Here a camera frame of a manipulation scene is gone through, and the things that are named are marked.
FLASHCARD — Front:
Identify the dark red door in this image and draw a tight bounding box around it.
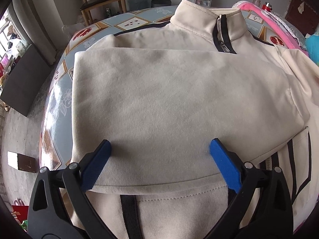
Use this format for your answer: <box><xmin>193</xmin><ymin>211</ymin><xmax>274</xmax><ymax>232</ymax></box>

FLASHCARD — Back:
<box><xmin>285</xmin><ymin>0</ymin><xmax>318</xmax><ymax>36</ymax></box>

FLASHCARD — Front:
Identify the dark grey cabinet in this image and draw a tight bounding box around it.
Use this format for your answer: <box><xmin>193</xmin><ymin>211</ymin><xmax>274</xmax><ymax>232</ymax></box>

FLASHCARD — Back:
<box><xmin>1</xmin><ymin>45</ymin><xmax>51</xmax><ymax>117</ymax></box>

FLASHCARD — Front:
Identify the beige zip-up jacket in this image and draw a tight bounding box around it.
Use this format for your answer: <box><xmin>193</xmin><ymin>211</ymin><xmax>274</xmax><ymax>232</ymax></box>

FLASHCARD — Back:
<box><xmin>71</xmin><ymin>0</ymin><xmax>318</xmax><ymax>238</ymax></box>

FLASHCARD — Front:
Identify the grey curtain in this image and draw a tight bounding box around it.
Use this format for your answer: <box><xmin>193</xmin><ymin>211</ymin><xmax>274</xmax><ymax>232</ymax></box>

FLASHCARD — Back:
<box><xmin>7</xmin><ymin>0</ymin><xmax>67</xmax><ymax>65</ymax></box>

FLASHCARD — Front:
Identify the black bin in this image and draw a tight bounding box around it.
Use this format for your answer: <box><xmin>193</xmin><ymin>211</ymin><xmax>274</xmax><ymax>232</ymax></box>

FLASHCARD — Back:
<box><xmin>151</xmin><ymin>0</ymin><xmax>171</xmax><ymax>8</ymax></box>

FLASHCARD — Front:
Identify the blue pink pillow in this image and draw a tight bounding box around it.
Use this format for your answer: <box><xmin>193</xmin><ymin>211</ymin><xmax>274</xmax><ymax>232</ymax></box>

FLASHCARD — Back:
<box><xmin>305</xmin><ymin>32</ymin><xmax>319</xmax><ymax>66</ymax></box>

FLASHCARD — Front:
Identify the fruit-pattern blue bed sheet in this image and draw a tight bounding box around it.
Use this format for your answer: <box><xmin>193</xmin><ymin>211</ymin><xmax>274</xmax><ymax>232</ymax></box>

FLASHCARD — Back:
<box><xmin>42</xmin><ymin>1</ymin><xmax>299</xmax><ymax>166</ymax></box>

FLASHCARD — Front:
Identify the small brown white box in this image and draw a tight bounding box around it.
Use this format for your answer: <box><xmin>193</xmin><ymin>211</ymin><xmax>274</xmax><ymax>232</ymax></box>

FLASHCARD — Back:
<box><xmin>7</xmin><ymin>151</ymin><xmax>38</xmax><ymax>173</ymax></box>

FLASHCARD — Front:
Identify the pink floral quilt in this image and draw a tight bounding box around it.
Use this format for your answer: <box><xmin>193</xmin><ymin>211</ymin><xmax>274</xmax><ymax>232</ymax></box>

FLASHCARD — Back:
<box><xmin>232</xmin><ymin>1</ymin><xmax>308</xmax><ymax>56</ymax></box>

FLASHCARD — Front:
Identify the wooden chair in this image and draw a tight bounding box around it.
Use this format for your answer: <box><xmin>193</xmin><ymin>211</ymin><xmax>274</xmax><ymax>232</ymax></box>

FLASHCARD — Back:
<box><xmin>80</xmin><ymin>0</ymin><xmax>127</xmax><ymax>26</ymax></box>

